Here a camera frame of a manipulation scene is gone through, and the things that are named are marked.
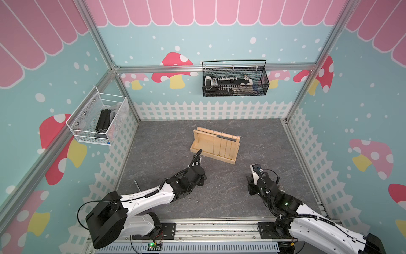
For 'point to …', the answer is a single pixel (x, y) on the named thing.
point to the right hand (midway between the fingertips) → (248, 176)
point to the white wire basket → (99, 118)
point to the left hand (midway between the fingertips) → (199, 173)
